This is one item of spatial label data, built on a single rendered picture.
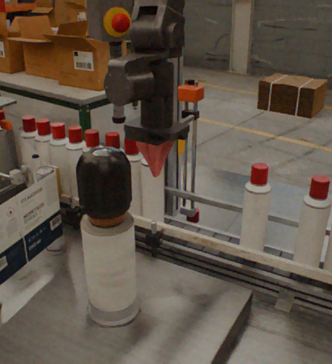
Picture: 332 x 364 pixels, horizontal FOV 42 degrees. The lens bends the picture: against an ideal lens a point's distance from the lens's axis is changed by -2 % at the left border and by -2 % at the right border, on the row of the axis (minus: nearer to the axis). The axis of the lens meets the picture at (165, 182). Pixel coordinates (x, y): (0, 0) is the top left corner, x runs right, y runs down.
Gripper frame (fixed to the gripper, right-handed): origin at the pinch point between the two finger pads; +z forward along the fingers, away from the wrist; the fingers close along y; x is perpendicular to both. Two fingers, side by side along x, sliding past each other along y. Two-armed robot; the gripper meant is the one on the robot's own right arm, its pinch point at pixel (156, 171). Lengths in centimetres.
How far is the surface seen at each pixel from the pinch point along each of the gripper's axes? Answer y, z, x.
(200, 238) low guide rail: 6.1, 16.7, 8.0
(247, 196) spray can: 14.8, 5.2, 9.5
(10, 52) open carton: -204, 11, 146
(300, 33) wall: -108, 24, 567
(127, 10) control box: -15.8, -27.1, 14.2
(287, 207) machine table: 15, 24, 45
